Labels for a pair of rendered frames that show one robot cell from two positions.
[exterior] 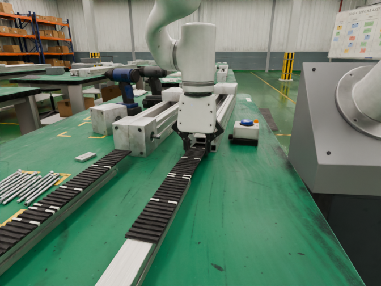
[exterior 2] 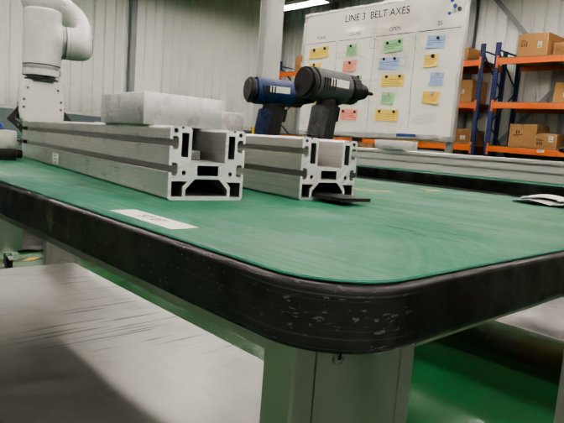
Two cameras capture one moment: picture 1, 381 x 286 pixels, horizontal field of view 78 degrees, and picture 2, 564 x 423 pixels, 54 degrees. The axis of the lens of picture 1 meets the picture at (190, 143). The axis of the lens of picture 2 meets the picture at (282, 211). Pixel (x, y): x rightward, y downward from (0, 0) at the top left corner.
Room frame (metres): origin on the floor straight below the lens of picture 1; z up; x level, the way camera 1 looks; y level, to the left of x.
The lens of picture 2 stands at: (1.94, -0.68, 0.85)
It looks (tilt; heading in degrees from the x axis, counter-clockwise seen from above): 7 degrees down; 129
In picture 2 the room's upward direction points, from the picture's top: 4 degrees clockwise
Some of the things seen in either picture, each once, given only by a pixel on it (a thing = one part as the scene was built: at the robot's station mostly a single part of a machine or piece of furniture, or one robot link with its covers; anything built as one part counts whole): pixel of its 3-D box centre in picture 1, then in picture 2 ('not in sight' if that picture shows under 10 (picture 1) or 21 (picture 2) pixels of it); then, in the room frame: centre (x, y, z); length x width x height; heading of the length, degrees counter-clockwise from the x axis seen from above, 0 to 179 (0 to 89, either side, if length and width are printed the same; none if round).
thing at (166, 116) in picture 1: (178, 107); (196, 153); (1.11, 0.05, 0.82); 0.80 x 0.10 x 0.09; 166
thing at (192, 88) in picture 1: (197, 86); (42, 72); (0.63, -0.02, 0.98); 0.09 x 0.08 x 0.03; 76
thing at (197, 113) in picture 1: (197, 110); (40, 98); (0.63, -0.02, 0.92); 0.10 x 0.07 x 0.11; 76
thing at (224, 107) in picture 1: (219, 109); (100, 148); (1.06, -0.13, 0.82); 0.80 x 0.10 x 0.09; 166
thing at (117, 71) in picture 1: (120, 93); (284, 128); (1.11, 0.32, 0.89); 0.20 x 0.08 x 0.22; 64
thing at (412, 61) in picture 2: not in sight; (368, 134); (-0.31, 3.05, 0.97); 1.50 x 0.50 x 1.95; 172
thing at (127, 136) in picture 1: (139, 135); not in sight; (0.68, 0.15, 0.83); 0.12 x 0.09 x 0.10; 76
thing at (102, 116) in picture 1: (111, 119); not in sight; (0.87, 0.30, 0.83); 0.11 x 0.10 x 0.10; 54
